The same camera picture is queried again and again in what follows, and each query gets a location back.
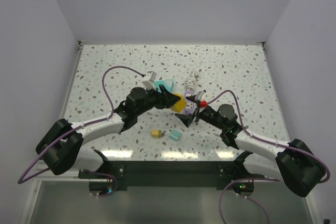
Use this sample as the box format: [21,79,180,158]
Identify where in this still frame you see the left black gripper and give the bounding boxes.
[135,84,180,116]

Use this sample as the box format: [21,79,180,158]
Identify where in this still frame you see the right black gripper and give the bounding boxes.
[175,95,226,131]

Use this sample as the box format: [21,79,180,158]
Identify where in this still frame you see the yellow cube socket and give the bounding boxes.
[170,93,186,113]

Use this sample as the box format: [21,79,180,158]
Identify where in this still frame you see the teal triangular socket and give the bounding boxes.
[154,79,174,93]

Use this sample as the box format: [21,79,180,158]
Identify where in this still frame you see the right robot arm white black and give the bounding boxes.
[176,96,330,197]

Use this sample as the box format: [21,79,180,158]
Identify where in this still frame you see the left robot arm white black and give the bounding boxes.
[36,85,184,175]

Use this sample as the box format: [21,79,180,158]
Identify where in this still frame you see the teal small plug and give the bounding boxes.
[169,130,182,141]

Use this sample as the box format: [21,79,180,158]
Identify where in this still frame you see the yellow small plug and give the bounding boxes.
[151,130,165,138]

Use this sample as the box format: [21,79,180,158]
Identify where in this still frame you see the purple power strip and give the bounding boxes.
[183,91,195,115]

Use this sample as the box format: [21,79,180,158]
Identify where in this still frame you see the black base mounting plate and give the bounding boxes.
[78,161,254,194]

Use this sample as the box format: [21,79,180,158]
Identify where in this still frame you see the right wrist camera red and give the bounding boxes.
[195,90,207,108]

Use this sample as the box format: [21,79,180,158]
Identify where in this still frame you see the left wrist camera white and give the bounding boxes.
[142,71,157,90]

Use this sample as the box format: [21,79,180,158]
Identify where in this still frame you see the aluminium frame rail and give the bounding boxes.
[33,169,79,182]

